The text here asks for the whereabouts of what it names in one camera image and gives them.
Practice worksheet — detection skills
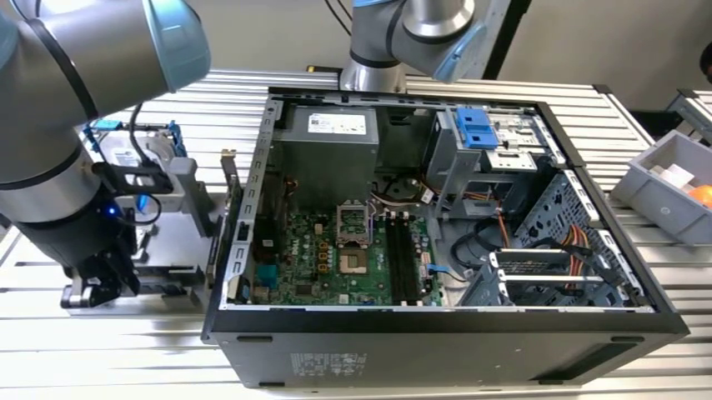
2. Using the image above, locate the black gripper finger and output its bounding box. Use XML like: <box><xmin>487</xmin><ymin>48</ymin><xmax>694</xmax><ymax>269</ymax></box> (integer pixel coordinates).
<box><xmin>59</xmin><ymin>249</ymin><xmax>142</xmax><ymax>310</ymax></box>

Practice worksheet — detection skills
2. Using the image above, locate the black RAM slot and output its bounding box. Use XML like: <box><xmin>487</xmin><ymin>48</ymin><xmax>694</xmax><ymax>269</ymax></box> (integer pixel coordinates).
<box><xmin>393</xmin><ymin>211</ymin><xmax>409</xmax><ymax>305</ymax></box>
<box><xmin>405</xmin><ymin>211</ymin><xmax>423</xmax><ymax>305</ymax></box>
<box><xmin>400</xmin><ymin>211</ymin><xmax>416</xmax><ymax>305</ymax></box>
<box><xmin>388</xmin><ymin>211</ymin><xmax>402</xmax><ymax>305</ymax></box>

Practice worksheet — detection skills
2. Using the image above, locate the grey parts rack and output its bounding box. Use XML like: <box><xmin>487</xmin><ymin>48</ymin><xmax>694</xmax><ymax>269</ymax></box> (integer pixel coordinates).
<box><xmin>59</xmin><ymin>160</ymin><xmax>236</xmax><ymax>322</ymax></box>

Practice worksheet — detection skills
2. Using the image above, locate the silver hard disk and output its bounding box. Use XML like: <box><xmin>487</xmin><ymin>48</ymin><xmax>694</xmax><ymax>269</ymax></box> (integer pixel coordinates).
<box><xmin>103</xmin><ymin>132</ymin><xmax>183</xmax><ymax>168</ymax></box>

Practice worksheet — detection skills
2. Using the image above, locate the blue disk carrier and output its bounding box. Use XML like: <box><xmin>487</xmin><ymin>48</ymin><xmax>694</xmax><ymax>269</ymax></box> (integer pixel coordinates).
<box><xmin>83</xmin><ymin>119</ymin><xmax>189</xmax><ymax>162</ymax></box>

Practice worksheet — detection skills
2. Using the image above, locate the green motherboard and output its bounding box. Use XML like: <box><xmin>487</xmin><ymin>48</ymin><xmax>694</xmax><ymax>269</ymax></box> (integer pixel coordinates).
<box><xmin>244</xmin><ymin>207</ymin><xmax>447</xmax><ymax>308</ymax></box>

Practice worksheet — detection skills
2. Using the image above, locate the CPU socket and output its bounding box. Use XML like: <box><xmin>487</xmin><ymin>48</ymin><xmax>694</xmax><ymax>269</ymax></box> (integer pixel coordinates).
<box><xmin>338</xmin><ymin>247</ymin><xmax>372</xmax><ymax>276</ymax></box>

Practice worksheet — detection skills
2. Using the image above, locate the grey power supply unit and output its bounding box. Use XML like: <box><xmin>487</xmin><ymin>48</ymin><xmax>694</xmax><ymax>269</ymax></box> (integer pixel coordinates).
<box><xmin>272</xmin><ymin>103</ymin><xmax>382</xmax><ymax>212</ymax></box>

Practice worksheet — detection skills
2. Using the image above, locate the black open PC case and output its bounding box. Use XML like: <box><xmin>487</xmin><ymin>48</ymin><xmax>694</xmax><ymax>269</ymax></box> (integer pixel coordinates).
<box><xmin>199</xmin><ymin>85</ymin><xmax>691</xmax><ymax>391</ymax></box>

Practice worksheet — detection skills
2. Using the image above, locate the round black speaker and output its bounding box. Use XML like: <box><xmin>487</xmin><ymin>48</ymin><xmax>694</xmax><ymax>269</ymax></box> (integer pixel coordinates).
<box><xmin>384</xmin><ymin>177</ymin><xmax>424</xmax><ymax>202</ymax></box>

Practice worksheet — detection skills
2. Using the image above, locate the grey disk bay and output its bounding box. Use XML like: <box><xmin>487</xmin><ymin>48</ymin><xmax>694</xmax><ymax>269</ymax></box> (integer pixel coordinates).
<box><xmin>461</xmin><ymin>247</ymin><xmax>608</xmax><ymax>308</ymax></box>

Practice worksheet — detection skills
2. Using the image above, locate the blue drive latch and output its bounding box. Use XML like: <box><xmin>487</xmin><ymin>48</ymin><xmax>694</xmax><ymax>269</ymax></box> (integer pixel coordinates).
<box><xmin>455</xmin><ymin>107</ymin><xmax>496</xmax><ymax>149</ymax></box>

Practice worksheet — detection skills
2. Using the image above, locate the grey plastic bin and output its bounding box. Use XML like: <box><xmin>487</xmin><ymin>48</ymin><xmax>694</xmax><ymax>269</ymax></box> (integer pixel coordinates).
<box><xmin>610</xmin><ymin>128</ymin><xmax>712</xmax><ymax>249</ymax></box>

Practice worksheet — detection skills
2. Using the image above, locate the white block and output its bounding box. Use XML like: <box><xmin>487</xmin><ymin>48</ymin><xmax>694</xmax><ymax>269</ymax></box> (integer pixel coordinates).
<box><xmin>648</xmin><ymin>164</ymin><xmax>696</xmax><ymax>188</ymax></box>

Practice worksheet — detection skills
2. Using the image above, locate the orange ball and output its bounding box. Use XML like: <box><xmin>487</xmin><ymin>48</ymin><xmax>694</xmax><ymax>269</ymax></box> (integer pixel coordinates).
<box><xmin>687</xmin><ymin>185</ymin><xmax>712</xmax><ymax>209</ymax></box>

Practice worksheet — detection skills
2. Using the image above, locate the black camera bracket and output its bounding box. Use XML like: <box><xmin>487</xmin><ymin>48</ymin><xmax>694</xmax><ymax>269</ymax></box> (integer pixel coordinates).
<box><xmin>98</xmin><ymin>162</ymin><xmax>175</xmax><ymax>197</ymax></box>

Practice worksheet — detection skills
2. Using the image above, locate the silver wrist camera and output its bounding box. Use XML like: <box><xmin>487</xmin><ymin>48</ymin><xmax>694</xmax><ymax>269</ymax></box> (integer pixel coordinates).
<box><xmin>121</xmin><ymin>170</ymin><xmax>170</xmax><ymax>193</ymax></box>

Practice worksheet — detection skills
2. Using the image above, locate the graphics card with metal bracket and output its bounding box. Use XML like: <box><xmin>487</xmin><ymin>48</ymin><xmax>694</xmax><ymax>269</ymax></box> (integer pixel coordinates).
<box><xmin>205</xmin><ymin>150</ymin><xmax>248</xmax><ymax>288</ymax></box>

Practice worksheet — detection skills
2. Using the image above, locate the metal socket cover frame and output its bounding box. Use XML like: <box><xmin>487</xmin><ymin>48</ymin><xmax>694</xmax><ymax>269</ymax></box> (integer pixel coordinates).
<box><xmin>336</xmin><ymin>198</ymin><xmax>373</xmax><ymax>249</ymax></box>

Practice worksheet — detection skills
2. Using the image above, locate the thin wire locking lever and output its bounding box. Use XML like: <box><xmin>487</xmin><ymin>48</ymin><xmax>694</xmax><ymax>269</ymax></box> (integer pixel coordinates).
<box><xmin>366</xmin><ymin>198</ymin><xmax>385</xmax><ymax>249</ymax></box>

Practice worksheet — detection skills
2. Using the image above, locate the orange yellow wire bundle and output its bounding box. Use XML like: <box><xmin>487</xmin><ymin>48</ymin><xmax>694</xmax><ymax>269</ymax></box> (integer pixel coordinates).
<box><xmin>559</xmin><ymin>224</ymin><xmax>591</xmax><ymax>293</ymax></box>

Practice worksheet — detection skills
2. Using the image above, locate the black vertical post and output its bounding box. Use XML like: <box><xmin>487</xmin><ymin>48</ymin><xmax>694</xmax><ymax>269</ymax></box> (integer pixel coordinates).
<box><xmin>487</xmin><ymin>0</ymin><xmax>533</xmax><ymax>80</ymax></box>

